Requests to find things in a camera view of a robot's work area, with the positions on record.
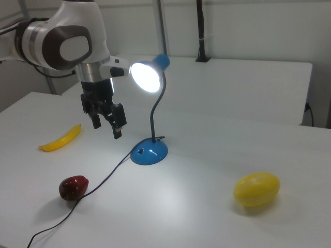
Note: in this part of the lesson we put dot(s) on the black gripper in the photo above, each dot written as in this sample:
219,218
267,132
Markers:
97,90

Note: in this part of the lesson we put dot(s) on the grey metal frame post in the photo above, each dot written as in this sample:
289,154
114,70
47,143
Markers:
163,25

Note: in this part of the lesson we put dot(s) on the yellow toy banana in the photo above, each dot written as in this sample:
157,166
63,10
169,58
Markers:
64,139

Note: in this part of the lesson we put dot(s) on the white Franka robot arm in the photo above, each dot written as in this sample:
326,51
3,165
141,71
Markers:
77,15

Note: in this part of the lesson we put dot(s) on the black pole with clamp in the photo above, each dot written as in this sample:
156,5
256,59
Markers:
201,31

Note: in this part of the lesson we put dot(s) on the dark red toy apple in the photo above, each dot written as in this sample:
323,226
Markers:
73,187

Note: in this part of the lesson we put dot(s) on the blue gooseneck desk lamp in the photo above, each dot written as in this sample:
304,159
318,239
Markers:
150,155

